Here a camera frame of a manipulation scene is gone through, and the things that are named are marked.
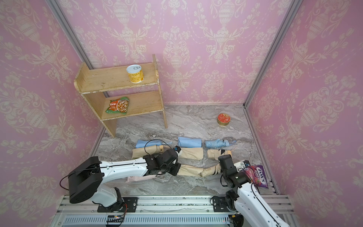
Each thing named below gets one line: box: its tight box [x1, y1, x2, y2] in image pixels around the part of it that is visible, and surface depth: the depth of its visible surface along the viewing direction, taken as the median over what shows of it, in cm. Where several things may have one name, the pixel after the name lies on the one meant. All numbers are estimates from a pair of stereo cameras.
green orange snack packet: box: [105, 96, 130, 114], surface depth 91 cm
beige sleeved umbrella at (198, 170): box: [177, 164, 221, 177], surface depth 83 cm
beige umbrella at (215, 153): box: [207, 148, 233, 160], surface depth 91 cm
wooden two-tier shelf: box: [73, 54, 168, 139], surface depth 79 cm
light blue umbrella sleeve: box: [177, 136, 202, 148], surface depth 96 cm
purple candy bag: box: [244, 165, 269, 189], surface depth 83 cm
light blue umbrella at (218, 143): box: [205, 139, 237, 149], surface depth 96 cm
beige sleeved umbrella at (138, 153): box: [131, 144, 172, 160], surface depth 91 cm
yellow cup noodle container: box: [126, 64, 145, 84], surface depth 72 cm
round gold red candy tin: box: [216, 113, 231, 126], surface depth 109 cm
